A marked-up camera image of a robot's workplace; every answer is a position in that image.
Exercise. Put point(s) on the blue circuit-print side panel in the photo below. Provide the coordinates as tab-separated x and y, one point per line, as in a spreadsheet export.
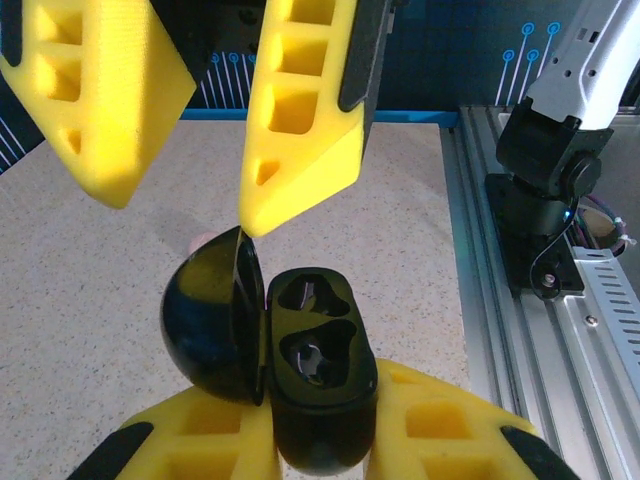
440	55

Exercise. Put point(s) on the long aluminium mounting rail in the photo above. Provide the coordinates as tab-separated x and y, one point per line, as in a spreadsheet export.
550	375

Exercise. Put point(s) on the black earbud charging case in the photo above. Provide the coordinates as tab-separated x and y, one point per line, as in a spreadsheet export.
320	400

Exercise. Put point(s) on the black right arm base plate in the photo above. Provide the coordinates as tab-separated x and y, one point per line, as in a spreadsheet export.
530	280

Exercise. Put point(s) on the blue-edged aluminium side rail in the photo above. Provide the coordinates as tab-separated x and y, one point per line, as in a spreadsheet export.
415	116

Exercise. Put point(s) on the pink earbud charging case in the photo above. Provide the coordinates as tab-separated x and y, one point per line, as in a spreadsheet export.
199	245

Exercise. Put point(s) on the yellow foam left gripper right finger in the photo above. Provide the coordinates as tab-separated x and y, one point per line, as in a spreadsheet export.
440	435

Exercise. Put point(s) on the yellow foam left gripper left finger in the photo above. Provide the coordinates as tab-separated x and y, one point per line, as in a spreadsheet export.
200	440

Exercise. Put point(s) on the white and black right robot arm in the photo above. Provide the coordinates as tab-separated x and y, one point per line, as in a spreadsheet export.
575	75

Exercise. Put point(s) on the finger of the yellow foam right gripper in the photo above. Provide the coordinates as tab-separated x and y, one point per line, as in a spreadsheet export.
320	165
125	125

